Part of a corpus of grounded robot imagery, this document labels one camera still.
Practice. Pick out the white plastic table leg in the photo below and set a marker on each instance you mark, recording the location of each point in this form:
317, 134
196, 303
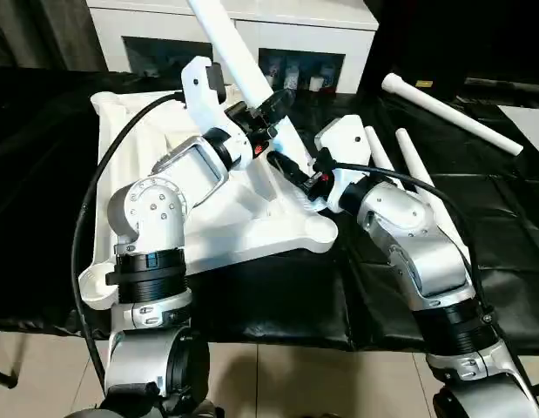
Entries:
378, 152
413, 157
452, 109
234, 43

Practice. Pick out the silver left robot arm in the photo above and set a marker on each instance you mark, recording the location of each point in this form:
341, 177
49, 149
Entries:
156, 218

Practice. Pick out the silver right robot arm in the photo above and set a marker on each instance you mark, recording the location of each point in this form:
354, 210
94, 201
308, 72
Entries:
417, 244

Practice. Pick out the small white bottle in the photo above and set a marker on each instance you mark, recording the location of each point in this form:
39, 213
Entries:
317, 82

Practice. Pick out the white cabinet with glass doors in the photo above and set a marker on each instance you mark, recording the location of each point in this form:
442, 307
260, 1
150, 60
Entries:
147, 22

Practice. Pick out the black work mat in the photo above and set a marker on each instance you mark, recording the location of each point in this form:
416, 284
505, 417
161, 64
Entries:
43, 218

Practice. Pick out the flat white board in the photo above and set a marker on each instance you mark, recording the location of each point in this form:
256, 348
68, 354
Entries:
530, 122

